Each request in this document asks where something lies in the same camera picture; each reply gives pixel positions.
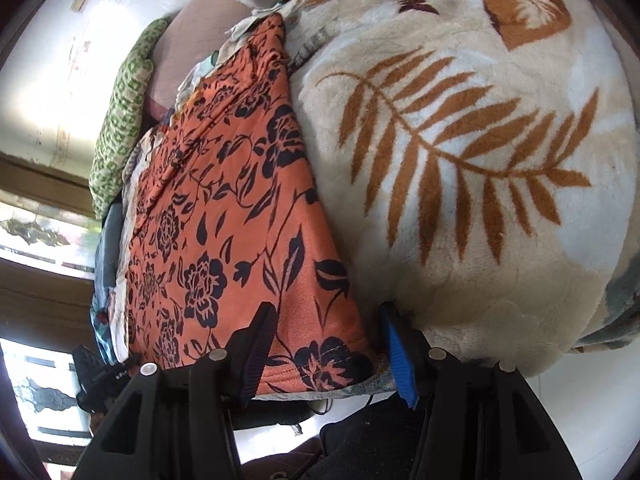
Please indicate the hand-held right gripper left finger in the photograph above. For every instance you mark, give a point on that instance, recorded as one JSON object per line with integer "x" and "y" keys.
{"x": 252, "y": 360}

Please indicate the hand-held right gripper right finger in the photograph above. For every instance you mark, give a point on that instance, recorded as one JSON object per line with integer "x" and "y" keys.
{"x": 400, "y": 360}

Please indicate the orange floral shirt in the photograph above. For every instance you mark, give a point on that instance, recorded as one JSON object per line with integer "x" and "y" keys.
{"x": 225, "y": 210}

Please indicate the turquoise cloth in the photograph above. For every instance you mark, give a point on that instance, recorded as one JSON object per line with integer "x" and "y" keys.
{"x": 102, "y": 330}

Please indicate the person's dark trousers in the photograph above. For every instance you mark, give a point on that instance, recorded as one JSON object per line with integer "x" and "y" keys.
{"x": 365, "y": 440}

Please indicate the blue folded cloth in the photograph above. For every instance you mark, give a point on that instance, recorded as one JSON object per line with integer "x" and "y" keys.
{"x": 111, "y": 240}

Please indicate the stained glass window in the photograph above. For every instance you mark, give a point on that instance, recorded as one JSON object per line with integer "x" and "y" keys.
{"x": 35, "y": 240}

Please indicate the green patterned pillow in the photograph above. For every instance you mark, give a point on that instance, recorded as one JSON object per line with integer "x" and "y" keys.
{"x": 120, "y": 125}

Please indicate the cream leaf-print blanket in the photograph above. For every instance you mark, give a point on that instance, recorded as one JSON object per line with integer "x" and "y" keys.
{"x": 450, "y": 110}

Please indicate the white glove with blue cuff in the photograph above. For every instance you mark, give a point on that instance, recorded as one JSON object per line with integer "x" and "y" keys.
{"x": 197, "y": 77}

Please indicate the pink bolster cushion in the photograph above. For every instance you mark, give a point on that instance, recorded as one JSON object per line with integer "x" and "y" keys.
{"x": 200, "y": 30}

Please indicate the small white cloth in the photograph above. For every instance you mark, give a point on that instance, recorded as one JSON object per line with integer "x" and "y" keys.
{"x": 250, "y": 22}

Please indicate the wooden window frame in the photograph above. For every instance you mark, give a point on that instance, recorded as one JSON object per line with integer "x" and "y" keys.
{"x": 40, "y": 180}

